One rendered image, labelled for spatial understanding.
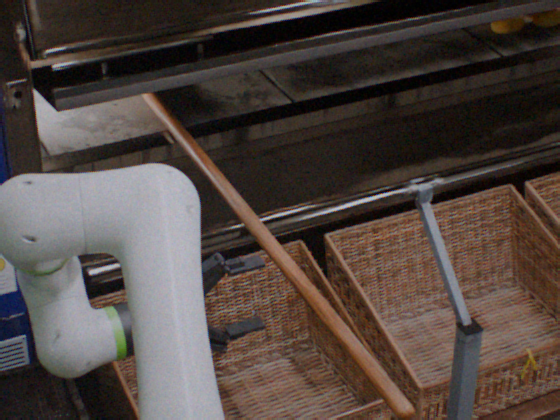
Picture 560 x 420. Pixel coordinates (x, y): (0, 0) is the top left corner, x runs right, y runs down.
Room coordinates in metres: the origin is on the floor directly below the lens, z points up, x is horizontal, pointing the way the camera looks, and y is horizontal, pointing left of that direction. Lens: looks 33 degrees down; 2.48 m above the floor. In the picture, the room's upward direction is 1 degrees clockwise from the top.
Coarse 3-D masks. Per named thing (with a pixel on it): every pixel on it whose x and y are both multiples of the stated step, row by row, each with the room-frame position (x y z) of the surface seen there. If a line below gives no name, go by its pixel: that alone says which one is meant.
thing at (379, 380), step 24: (144, 96) 2.43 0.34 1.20; (168, 120) 2.31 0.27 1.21; (192, 144) 2.20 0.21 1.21; (216, 168) 2.11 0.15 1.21; (240, 216) 1.94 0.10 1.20; (264, 240) 1.85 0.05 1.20; (288, 264) 1.77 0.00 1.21; (312, 288) 1.70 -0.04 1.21; (336, 336) 1.58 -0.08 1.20; (360, 360) 1.51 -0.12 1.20; (384, 384) 1.45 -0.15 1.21; (408, 408) 1.39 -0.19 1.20
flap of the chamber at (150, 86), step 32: (416, 0) 2.57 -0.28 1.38; (448, 0) 2.55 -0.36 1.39; (480, 0) 2.54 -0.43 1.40; (544, 0) 2.50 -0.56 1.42; (256, 32) 2.38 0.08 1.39; (288, 32) 2.37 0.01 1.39; (320, 32) 2.35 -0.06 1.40; (416, 32) 2.35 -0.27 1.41; (96, 64) 2.22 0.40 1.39; (128, 64) 2.20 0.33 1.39; (160, 64) 2.19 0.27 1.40; (256, 64) 2.18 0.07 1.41; (96, 96) 2.03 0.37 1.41; (128, 96) 2.06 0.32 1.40
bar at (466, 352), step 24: (480, 168) 2.17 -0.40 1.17; (504, 168) 2.19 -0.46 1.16; (384, 192) 2.07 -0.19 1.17; (408, 192) 2.09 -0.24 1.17; (288, 216) 1.98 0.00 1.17; (312, 216) 1.99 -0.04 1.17; (336, 216) 2.01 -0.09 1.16; (432, 216) 2.08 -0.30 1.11; (216, 240) 1.90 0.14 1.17; (240, 240) 1.92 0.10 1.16; (432, 240) 2.04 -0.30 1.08; (120, 264) 1.81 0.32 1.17; (456, 288) 1.97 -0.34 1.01; (456, 312) 1.95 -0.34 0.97; (456, 336) 1.92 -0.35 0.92; (480, 336) 1.91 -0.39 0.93; (456, 360) 1.91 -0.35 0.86; (456, 384) 1.90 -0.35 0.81; (456, 408) 1.90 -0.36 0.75
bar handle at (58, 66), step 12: (192, 36) 2.18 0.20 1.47; (204, 36) 2.19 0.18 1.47; (132, 48) 2.13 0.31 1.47; (144, 48) 2.13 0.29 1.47; (156, 48) 2.14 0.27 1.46; (168, 48) 2.15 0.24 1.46; (72, 60) 2.07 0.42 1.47; (84, 60) 2.08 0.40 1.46; (96, 60) 2.08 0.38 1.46; (108, 60) 2.10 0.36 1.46
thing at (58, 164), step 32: (480, 64) 2.66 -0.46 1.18; (512, 64) 2.66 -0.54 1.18; (544, 64) 2.69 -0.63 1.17; (352, 96) 2.48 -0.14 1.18; (384, 96) 2.49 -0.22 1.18; (416, 96) 2.53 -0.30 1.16; (192, 128) 2.32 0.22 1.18; (224, 128) 2.32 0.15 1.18; (256, 128) 2.34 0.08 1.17; (288, 128) 2.38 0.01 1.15; (64, 160) 2.18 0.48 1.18; (96, 160) 2.18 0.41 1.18; (128, 160) 2.21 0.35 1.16; (160, 160) 2.24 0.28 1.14
